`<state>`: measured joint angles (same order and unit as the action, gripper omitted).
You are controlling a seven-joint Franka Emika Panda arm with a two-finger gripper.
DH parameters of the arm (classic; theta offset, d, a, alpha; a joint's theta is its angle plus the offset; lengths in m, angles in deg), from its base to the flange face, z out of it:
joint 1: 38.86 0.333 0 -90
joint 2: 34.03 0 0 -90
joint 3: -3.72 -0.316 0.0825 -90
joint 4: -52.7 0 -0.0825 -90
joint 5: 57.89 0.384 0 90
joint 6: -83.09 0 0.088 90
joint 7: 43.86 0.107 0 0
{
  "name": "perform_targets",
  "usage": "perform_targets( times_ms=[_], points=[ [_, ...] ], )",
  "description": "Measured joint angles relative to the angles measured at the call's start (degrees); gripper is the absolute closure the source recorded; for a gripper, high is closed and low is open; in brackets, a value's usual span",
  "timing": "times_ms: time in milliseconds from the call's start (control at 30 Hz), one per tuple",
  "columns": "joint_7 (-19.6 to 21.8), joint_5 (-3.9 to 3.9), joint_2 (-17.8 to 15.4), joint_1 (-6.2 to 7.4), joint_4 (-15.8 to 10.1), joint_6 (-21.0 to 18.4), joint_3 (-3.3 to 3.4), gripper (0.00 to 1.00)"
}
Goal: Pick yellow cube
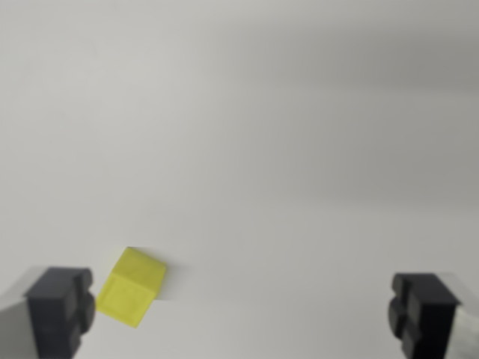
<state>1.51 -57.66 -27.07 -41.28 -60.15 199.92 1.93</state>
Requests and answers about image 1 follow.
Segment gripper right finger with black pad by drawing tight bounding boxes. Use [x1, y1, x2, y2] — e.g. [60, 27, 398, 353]
[388, 272, 479, 359]

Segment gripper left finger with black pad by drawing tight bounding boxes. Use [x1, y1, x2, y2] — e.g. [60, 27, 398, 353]
[0, 266, 97, 359]

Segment yellow cube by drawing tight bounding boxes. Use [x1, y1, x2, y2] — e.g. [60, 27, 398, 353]
[95, 246, 168, 330]

